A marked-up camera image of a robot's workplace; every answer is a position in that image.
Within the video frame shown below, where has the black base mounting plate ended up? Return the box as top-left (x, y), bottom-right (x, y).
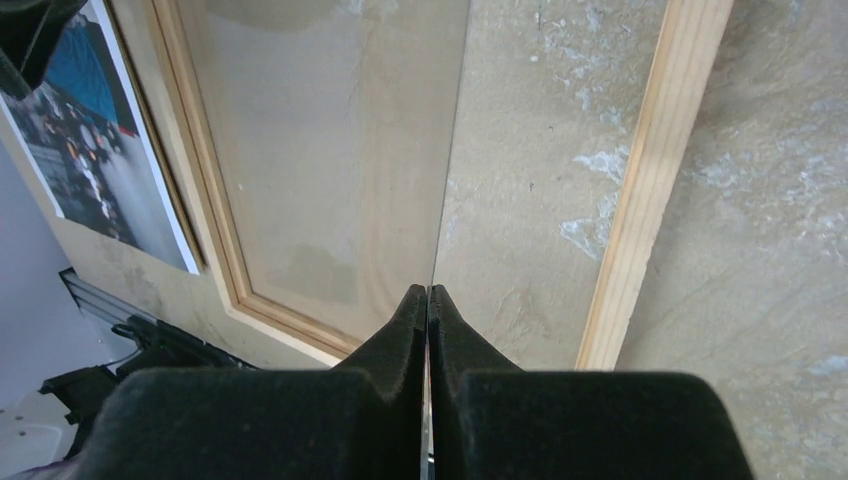
top-left (39, 315), bottom-right (253, 460)

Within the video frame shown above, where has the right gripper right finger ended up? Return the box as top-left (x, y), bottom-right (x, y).
top-left (428, 285), bottom-right (753, 479)

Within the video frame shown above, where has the printed photo with white border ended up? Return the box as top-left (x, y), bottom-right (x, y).
top-left (1, 1), bottom-right (186, 272)

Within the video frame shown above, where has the brown backing board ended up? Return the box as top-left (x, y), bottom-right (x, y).
top-left (104, 1), bottom-right (206, 275)

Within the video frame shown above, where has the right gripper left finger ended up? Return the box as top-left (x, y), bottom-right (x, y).
top-left (75, 285), bottom-right (427, 479)

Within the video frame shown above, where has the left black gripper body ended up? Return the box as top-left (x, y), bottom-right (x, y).
top-left (1, 0), bottom-right (87, 100)

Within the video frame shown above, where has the light wooden picture frame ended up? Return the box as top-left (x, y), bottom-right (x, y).
top-left (105, 0), bottom-right (735, 371)

